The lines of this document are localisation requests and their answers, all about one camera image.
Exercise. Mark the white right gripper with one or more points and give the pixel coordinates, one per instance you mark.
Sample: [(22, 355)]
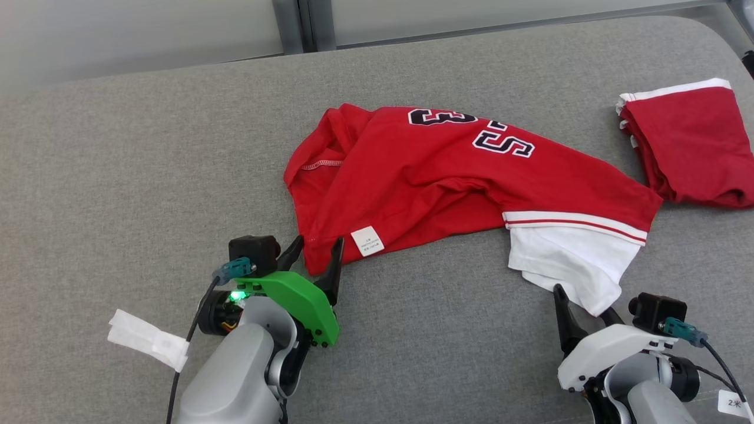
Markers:
[(607, 347)]

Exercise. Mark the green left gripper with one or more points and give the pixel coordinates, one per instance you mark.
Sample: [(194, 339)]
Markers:
[(300, 300)]

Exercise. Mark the grey partition post pair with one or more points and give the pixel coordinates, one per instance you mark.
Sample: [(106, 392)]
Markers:
[(288, 23)]

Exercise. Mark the red shorts white waistband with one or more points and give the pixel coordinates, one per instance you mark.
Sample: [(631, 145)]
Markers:
[(695, 141)]

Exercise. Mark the grey partition end frame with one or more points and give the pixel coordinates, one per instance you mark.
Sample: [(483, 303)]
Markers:
[(743, 9)]

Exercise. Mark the black caster wheel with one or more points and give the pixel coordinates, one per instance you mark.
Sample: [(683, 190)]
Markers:
[(748, 63)]

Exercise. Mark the red basketball jersey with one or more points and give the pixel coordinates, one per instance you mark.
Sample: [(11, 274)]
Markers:
[(424, 176)]

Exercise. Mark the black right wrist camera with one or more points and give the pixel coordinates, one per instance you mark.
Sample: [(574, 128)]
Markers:
[(660, 312)]

